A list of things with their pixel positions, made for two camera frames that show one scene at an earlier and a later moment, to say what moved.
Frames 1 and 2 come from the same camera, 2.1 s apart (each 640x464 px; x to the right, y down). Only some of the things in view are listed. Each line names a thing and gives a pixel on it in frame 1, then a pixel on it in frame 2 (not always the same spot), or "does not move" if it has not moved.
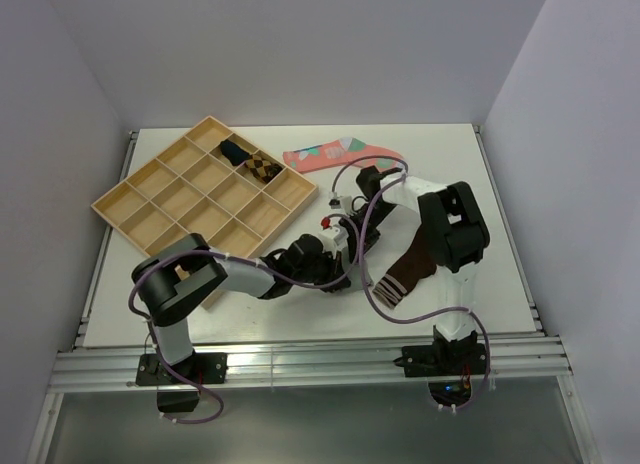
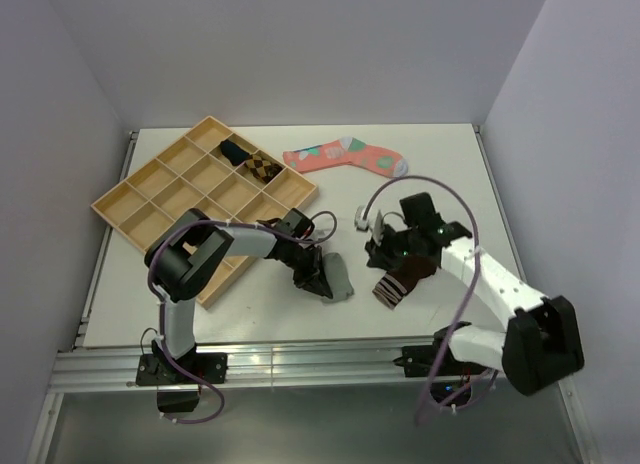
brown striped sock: (417, 263) does not move
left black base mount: (203, 367) does not move
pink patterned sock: (338, 154) does not move
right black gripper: (350, 228) -> (379, 256)
